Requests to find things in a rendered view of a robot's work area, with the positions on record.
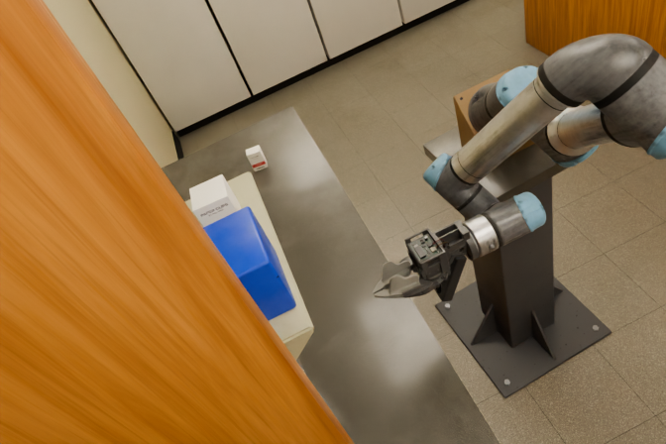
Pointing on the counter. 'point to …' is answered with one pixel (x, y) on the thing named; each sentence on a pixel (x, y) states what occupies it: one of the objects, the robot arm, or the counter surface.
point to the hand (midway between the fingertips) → (380, 293)
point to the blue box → (253, 261)
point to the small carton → (213, 200)
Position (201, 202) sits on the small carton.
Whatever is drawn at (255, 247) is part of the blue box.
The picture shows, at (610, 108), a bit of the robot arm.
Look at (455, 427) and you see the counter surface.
